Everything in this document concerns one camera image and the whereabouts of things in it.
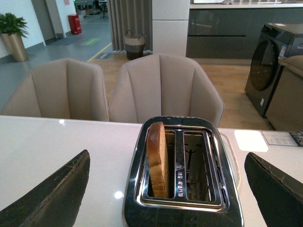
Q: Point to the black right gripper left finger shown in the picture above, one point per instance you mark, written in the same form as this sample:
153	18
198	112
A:
55	202

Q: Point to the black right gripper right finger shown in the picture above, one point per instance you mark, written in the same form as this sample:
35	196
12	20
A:
279	196

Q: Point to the brown bread slice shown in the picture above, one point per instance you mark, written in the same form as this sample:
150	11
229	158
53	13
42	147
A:
157	155

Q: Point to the printed leaflet on table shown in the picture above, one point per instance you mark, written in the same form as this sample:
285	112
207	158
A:
284	138

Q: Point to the white chrome toaster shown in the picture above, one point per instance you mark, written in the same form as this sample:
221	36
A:
202	189

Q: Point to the beige chair on left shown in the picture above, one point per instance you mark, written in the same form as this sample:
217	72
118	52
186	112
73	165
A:
64	88

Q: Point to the beige chair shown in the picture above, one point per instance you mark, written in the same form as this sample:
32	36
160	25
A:
64	88
164	85

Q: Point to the beige sofa cushion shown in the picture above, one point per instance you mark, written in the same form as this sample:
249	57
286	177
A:
293	64

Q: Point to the dark grey washing machine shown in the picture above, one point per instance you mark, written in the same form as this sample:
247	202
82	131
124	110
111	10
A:
275	42

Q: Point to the beige chair on right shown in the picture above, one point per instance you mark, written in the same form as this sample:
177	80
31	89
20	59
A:
164	85

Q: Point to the grey door mat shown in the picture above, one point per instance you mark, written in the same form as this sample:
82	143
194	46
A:
64	41

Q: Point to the gold plant pot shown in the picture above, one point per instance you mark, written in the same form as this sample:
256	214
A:
15	44

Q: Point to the dark grey kitchen counter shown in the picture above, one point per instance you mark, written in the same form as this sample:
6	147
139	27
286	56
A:
230	32

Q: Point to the woven laundry basket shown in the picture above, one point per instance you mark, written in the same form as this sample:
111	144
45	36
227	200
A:
134	45

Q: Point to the red bin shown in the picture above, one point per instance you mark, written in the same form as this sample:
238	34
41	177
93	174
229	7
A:
74	23

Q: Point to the green potted plant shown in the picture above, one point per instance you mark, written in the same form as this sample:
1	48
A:
10	24

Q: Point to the grey curtain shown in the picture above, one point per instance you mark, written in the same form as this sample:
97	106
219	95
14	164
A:
133	15

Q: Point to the white pillar cabinet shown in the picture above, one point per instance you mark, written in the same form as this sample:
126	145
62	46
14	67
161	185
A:
169	26

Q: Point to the white microwave oven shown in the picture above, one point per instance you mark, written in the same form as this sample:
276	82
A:
207	1

